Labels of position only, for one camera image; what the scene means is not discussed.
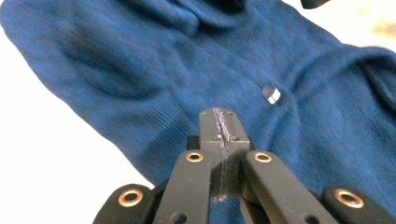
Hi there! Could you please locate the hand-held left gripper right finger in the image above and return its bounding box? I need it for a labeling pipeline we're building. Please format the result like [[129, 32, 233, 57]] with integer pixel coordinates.
[[218, 106, 251, 200]]

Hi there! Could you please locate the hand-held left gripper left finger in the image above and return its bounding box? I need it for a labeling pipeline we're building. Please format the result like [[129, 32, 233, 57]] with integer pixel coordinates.
[[186, 106, 225, 200]]

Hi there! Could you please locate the dark blue sock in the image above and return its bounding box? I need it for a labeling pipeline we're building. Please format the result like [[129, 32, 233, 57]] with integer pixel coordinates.
[[0, 0, 396, 224]]

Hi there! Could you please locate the small white plastic tag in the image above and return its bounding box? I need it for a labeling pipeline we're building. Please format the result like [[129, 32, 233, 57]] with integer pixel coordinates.
[[262, 86, 282, 105]]

